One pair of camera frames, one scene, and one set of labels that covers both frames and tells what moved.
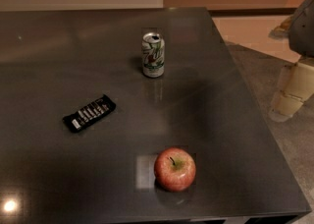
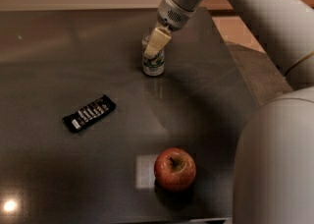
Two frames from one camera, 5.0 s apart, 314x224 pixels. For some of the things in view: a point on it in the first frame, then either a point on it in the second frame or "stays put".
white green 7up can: (153, 55) stays put
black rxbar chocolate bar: (100, 106) stays put
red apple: (175, 169) stays put
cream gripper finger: (296, 85) → (170, 17)
